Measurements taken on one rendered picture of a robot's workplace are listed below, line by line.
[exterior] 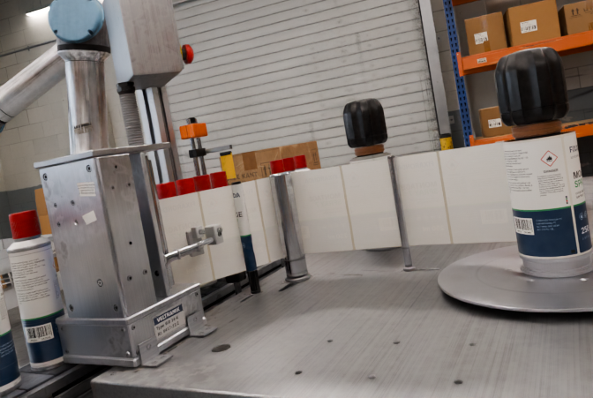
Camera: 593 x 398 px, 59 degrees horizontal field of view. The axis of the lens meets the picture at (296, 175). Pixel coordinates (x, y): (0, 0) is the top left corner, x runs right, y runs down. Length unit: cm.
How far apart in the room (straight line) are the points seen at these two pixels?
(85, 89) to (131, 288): 71
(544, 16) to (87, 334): 445
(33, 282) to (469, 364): 53
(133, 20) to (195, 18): 514
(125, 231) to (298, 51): 505
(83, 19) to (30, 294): 70
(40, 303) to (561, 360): 60
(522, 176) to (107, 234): 51
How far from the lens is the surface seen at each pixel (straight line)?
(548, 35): 480
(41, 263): 75
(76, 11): 129
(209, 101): 599
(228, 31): 596
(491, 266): 81
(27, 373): 79
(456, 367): 54
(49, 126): 746
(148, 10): 105
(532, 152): 70
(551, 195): 71
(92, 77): 130
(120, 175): 67
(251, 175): 174
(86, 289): 70
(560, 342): 58
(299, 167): 137
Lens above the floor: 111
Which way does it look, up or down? 3 degrees down
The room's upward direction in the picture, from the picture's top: 10 degrees counter-clockwise
